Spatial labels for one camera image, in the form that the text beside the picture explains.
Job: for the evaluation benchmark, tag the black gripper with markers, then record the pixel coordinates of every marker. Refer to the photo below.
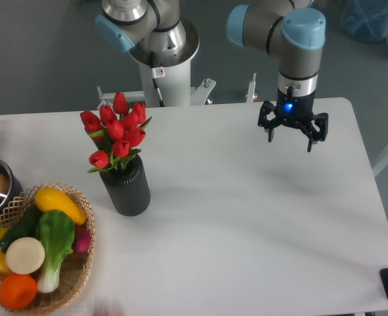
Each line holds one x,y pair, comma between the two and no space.
294,109

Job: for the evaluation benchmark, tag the red tulip bouquet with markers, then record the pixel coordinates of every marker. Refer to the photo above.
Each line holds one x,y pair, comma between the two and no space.
116,131

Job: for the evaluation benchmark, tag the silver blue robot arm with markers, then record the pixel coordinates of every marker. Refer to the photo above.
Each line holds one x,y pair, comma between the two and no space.
291,31

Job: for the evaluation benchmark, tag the dark ribbed vase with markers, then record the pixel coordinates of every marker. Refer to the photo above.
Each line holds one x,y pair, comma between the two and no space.
128,190

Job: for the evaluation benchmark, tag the blue plastic bag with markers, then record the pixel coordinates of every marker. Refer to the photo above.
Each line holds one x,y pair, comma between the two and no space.
366,20

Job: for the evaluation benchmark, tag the purple radish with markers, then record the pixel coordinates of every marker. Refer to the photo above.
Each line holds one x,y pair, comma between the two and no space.
82,239

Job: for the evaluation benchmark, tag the yellow squash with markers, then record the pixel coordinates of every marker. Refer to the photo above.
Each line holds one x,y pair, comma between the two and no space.
49,199

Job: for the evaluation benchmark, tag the green bok choy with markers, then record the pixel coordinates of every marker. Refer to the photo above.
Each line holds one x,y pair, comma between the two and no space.
55,230

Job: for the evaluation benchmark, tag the woven wicker basket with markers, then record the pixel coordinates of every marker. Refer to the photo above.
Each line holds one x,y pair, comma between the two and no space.
76,267

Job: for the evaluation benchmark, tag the dark green cucumber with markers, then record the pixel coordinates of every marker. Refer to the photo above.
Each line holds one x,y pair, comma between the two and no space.
24,227

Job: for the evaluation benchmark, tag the cream round disc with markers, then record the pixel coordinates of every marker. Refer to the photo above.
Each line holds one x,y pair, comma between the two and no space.
25,255

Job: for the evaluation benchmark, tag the orange fruit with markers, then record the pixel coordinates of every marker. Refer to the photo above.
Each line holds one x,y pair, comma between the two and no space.
17,291

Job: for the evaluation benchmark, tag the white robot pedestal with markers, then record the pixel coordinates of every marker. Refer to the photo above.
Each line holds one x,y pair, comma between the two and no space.
164,60

